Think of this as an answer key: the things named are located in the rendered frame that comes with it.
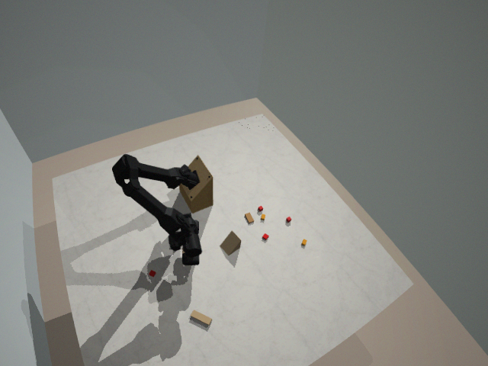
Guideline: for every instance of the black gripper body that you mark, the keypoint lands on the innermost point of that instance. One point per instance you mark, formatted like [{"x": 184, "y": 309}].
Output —
[{"x": 191, "y": 260}]

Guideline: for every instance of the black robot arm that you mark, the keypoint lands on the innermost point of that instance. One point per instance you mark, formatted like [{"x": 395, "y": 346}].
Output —
[{"x": 170, "y": 219}]

